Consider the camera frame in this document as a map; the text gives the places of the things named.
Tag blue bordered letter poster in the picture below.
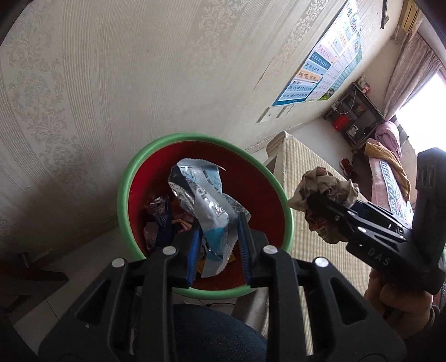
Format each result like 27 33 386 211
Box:
271 0 363 107

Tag red bin with green rim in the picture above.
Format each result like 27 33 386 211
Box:
117 133 295 300

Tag teal chart poster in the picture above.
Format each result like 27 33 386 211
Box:
319 52 363 102

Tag pale chart poster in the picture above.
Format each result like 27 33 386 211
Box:
307 45 363 104

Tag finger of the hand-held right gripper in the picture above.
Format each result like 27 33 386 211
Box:
306 192 408 245
348 200 415 234

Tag paper ball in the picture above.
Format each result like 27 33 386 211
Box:
287 166 360 245

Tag person's right hand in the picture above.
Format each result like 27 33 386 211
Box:
364 270 440 339

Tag beige striped mattress table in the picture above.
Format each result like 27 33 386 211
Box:
240 130 381 349

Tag pale patterned curtain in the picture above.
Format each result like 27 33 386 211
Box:
382 32 444 119

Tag dark storage shelf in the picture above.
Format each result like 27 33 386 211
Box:
325 81 387 151

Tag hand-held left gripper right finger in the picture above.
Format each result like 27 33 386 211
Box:
237 212 407 362

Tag small pink snack wrapper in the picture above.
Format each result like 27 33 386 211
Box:
171 213 194 233

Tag yellow blanket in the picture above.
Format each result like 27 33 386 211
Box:
364 138 412 202

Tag air conditioner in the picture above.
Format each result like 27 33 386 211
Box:
398 0 421 33

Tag dark wooden furniture base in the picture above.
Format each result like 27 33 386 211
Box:
0 250 69 283

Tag pink rolled duvet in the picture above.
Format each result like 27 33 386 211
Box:
374 121 402 159

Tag blue cookie wrapper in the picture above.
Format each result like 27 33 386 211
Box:
144 195 175 253

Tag red box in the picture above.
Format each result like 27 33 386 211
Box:
331 115 350 132

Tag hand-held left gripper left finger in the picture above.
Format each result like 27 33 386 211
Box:
38 226 206 362

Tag light blue silver wrapper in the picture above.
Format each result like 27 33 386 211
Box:
167 158 252 278

